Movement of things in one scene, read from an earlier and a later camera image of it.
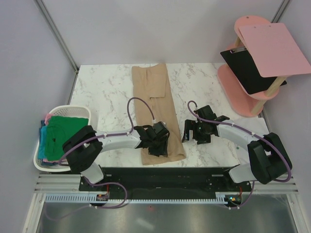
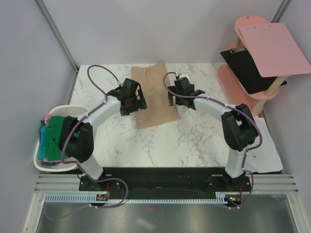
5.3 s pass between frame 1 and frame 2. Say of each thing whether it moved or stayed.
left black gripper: moved
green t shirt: stayed
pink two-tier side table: stayed
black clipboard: stayed
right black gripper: moved
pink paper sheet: stayed
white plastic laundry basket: stayed
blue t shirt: stayed
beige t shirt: moved
